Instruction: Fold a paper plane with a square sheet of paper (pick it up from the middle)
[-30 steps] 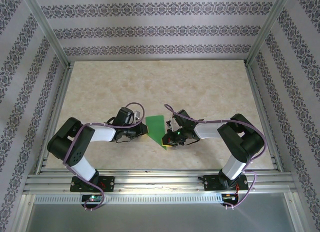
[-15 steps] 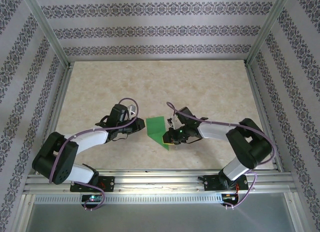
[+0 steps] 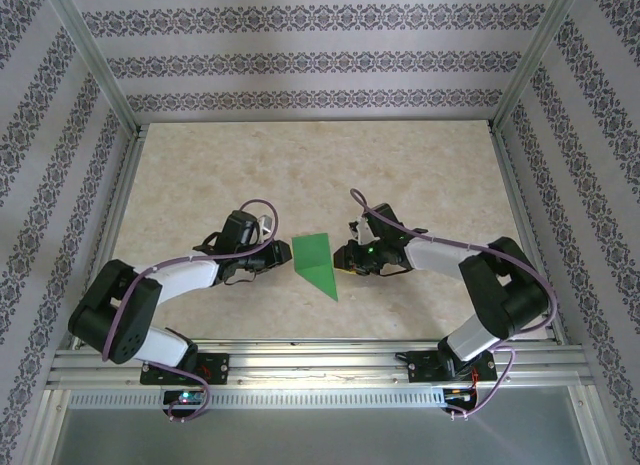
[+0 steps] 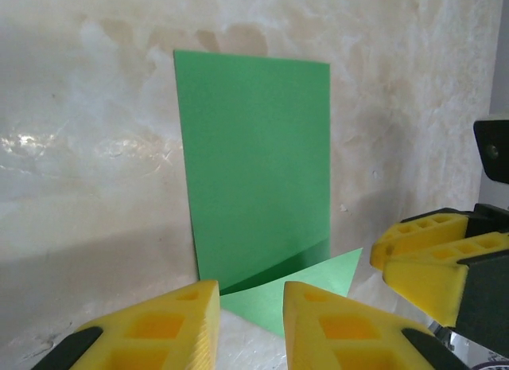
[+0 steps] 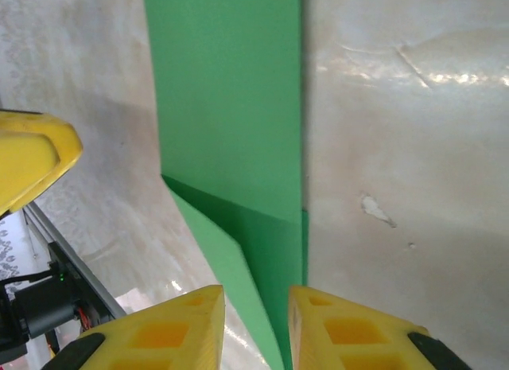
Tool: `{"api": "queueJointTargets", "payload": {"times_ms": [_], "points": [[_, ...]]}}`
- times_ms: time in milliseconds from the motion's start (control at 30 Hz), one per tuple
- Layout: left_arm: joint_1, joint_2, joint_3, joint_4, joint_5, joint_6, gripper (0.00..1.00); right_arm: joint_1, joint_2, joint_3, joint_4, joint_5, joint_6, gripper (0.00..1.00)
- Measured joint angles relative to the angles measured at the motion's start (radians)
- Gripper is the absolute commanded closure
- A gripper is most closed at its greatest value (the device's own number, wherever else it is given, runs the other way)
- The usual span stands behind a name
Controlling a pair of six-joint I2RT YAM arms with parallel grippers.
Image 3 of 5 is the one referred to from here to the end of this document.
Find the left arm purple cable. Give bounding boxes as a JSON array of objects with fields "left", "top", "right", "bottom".
[{"left": 101, "top": 198, "right": 281, "bottom": 425}]

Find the aluminium frame post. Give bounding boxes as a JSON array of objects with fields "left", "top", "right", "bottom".
[
  {"left": 42, "top": 0, "right": 140, "bottom": 136},
  {"left": 491, "top": 0, "right": 587, "bottom": 132}
]

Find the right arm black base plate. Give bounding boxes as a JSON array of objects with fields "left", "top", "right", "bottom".
[{"left": 407, "top": 349, "right": 499, "bottom": 385}]

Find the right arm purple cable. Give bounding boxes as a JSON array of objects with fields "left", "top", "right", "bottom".
[{"left": 348, "top": 187, "right": 559, "bottom": 420}]

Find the grey metal panel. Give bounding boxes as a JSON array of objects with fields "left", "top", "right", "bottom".
[{"left": 49, "top": 407, "right": 594, "bottom": 465}]

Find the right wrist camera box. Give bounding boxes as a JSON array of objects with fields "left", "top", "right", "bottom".
[{"left": 348, "top": 217, "right": 374, "bottom": 242}]

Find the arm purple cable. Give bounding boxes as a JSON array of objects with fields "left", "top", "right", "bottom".
[
  {"left": 101, "top": 198, "right": 281, "bottom": 425},
  {"left": 348, "top": 187, "right": 559, "bottom": 420}
]

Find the slotted grey cable duct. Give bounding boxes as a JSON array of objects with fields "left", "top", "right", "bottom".
[{"left": 67, "top": 388, "right": 446, "bottom": 409}]

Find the long aluminium mounting rail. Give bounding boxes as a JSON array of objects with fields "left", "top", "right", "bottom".
[{"left": 47, "top": 347, "right": 599, "bottom": 389}]

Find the green paper sheet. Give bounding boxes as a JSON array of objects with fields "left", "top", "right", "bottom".
[{"left": 291, "top": 232, "right": 340, "bottom": 303}]

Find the aluminium side rail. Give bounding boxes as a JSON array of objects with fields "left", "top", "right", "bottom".
[
  {"left": 487, "top": 124, "right": 571, "bottom": 347},
  {"left": 72, "top": 127, "right": 149, "bottom": 349}
]

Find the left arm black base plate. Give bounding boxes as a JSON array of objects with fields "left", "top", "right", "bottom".
[{"left": 139, "top": 352, "right": 231, "bottom": 386}]

